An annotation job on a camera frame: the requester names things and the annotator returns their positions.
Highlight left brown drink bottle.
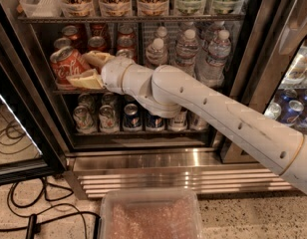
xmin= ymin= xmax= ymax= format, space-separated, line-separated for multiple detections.
xmin=167 ymin=108 xmax=187 ymax=131

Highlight front left green soda can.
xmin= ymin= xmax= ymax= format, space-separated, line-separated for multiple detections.
xmin=73 ymin=106 xmax=97 ymax=134

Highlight front left blue pepsi can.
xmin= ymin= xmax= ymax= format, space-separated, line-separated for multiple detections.
xmin=123 ymin=104 xmax=142 ymax=131

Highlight clear plastic bin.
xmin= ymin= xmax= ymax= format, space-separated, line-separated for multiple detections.
xmin=98 ymin=188 xmax=203 ymax=239

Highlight front right water bottle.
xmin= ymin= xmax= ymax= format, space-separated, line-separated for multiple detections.
xmin=198 ymin=30 xmax=231 ymax=88

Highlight empty clear shelf tray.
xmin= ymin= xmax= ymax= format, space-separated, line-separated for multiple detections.
xmin=20 ymin=0 xmax=62 ymax=18

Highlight water bottle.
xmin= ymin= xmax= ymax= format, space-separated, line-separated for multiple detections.
xmin=173 ymin=29 xmax=199 ymax=76
xmin=153 ymin=26 xmax=169 ymax=48
xmin=198 ymin=30 xmax=231 ymax=88
xmin=146 ymin=38 xmax=168 ymax=69
xmin=202 ymin=21 xmax=225 ymax=51

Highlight back right water bottle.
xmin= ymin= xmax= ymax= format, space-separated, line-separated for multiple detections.
xmin=202 ymin=21 xmax=225 ymax=51

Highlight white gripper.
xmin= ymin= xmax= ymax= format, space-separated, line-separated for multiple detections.
xmin=67 ymin=51 xmax=135 ymax=95

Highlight blue pepsi can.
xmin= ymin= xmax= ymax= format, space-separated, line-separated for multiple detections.
xmin=146 ymin=112 xmax=164 ymax=131
xmin=123 ymin=104 xmax=142 ymax=131

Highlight back left water bottle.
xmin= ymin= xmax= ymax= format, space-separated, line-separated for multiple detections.
xmin=153 ymin=26 xmax=169 ymax=48

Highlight right fridge glass door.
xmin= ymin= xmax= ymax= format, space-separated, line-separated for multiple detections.
xmin=219 ymin=0 xmax=307 ymax=164

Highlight front middle water bottle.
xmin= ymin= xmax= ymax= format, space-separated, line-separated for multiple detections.
xmin=173 ymin=29 xmax=199 ymax=76

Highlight front right blue pepsi can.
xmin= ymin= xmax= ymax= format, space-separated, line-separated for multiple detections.
xmin=146 ymin=112 xmax=164 ymax=131

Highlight open glass fridge door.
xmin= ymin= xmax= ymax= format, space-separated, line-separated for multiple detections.
xmin=0 ymin=21 xmax=65 ymax=186

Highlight brown drink bottle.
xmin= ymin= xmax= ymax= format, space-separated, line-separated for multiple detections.
xmin=167 ymin=108 xmax=187 ymax=131
xmin=189 ymin=113 xmax=208 ymax=130

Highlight second row middle coke can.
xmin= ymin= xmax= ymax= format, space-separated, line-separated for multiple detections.
xmin=88 ymin=36 xmax=108 ymax=52

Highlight right brown drink bottle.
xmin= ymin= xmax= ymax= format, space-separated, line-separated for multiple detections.
xmin=189 ymin=113 xmax=208 ymax=130

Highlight second row coke can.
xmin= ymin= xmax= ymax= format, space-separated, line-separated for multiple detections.
xmin=88 ymin=36 xmax=108 ymax=52
xmin=53 ymin=37 xmax=72 ymax=51
xmin=117 ymin=37 xmax=136 ymax=50

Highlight second row right coke can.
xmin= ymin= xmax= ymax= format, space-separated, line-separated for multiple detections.
xmin=117 ymin=37 xmax=136 ymax=50

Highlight second row left coke can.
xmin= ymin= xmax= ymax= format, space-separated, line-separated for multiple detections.
xmin=53 ymin=37 xmax=72 ymax=51

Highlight front left water bottle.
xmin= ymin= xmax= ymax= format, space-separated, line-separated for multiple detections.
xmin=146 ymin=38 xmax=168 ymax=69

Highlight black floor cable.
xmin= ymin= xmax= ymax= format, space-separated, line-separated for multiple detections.
xmin=0 ymin=175 xmax=102 ymax=239

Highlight steel fridge bottom grille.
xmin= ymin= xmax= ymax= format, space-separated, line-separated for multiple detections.
xmin=67 ymin=148 xmax=292 ymax=199

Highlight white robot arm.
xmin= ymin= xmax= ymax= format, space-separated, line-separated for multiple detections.
xmin=67 ymin=54 xmax=307 ymax=194

